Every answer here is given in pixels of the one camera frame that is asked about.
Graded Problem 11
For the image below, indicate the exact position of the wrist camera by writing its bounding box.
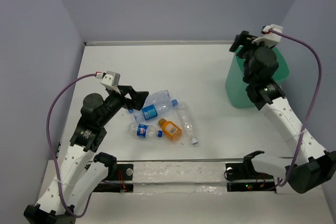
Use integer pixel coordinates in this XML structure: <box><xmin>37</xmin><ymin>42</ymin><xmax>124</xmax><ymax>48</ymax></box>
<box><xmin>100</xmin><ymin>71</ymin><xmax>120</xmax><ymax>90</ymax></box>
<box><xmin>252</xmin><ymin>24</ymin><xmax>283</xmax><ymax>48</ymax></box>

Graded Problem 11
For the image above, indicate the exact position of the purple cable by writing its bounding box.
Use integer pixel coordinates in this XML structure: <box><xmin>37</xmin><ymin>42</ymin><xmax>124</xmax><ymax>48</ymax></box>
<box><xmin>46</xmin><ymin>73</ymin><xmax>104</xmax><ymax>218</ymax></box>
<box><xmin>267</xmin><ymin>29</ymin><xmax>322</xmax><ymax>187</ymax></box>

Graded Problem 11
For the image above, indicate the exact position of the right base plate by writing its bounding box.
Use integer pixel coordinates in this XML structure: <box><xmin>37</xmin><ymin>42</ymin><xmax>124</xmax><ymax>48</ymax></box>
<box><xmin>223</xmin><ymin>163</ymin><xmax>276</xmax><ymax>193</ymax></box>

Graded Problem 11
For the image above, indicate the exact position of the green plastic bin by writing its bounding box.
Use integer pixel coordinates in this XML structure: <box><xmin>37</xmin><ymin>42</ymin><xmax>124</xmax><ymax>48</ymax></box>
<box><xmin>225</xmin><ymin>46</ymin><xmax>290</xmax><ymax>109</ymax></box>

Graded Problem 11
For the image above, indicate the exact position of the orange juice bottle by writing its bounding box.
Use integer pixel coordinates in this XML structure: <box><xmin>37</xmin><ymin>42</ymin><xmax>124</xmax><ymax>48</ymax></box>
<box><xmin>158</xmin><ymin>119</ymin><xmax>183</xmax><ymax>142</ymax></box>

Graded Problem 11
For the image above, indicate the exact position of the large crushed blue-label bottle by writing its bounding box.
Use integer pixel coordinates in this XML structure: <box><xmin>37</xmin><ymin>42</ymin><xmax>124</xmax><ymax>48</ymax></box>
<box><xmin>129</xmin><ymin>90</ymin><xmax>179</xmax><ymax>123</ymax></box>

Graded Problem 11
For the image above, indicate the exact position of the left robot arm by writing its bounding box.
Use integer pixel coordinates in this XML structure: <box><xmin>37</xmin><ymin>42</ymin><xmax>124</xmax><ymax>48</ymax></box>
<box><xmin>24</xmin><ymin>86</ymin><xmax>149</xmax><ymax>223</ymax></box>

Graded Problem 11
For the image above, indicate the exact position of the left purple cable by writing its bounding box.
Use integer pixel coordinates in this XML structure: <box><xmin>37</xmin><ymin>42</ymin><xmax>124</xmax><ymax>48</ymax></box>
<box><xmin>46</xmin><ymin>73</ymin><xmax>104</xmax><ymax>218</ymax></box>

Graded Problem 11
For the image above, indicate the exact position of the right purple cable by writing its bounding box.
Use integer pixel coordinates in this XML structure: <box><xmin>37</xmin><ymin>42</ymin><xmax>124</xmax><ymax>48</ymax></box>
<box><xmin>267</xmin><ymin>29</ymin><xmax>322</xmax><ymax>187</ymax></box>

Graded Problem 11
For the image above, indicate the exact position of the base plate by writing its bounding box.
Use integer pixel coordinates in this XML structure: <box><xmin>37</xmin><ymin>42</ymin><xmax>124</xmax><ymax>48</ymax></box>
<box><xmin>223</xmin><ymin>163</ymin><xmax>276</xmax><ymax>193</ymax></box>
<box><xmin>93</xmin><ymin>163</ymin><xmax>134</xmax><ymax>193</ymax></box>

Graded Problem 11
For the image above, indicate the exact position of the small pepsi bottle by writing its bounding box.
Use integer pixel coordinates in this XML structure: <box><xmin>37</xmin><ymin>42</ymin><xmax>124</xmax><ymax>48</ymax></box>
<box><xmin>129</xmin><ymin>123</ymin><xmax>163</xmax><ymax>139</ymax></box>

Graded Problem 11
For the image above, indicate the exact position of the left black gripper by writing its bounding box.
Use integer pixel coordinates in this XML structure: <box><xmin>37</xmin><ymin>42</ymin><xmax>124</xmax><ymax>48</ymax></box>
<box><xmin>99</xmin><ymin>85</ymin><xmax>149</xmax><ymax>126</ymax></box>

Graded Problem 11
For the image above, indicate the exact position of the left base plate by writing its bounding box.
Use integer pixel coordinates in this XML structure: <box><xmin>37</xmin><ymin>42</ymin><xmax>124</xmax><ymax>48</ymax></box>
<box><xmin>93</xmin><ymin>163</ymin><xmax>134</xmax><ymax>193</ymax></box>

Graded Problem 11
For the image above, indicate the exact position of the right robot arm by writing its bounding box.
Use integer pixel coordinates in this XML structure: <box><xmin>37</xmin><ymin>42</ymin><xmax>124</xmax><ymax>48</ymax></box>
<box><xmin>229</xmin><ymin>25</ymin><xmax>335</xmax><ymax>194</ymax></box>

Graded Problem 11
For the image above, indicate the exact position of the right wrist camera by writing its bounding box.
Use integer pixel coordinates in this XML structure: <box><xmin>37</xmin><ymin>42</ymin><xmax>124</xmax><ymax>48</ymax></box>
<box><xmin>252</xmin><ymin>24</ymin><xmax>283</xmax><ymax>48</ymax></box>

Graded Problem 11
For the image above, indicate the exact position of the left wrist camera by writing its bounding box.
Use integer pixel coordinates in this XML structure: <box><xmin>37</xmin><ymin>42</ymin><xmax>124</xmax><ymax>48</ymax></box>
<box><xmin>100</xmin><ymin>71</ymin><xmax>120</xmax><ymax>90</ymax></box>

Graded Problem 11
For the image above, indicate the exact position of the clear bottle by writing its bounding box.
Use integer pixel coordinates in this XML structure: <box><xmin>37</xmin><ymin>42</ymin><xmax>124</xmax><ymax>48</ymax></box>
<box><xmin>175</xmin><ymin>102</ymin><xmax>198</xmax><ymax>145</ymax></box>

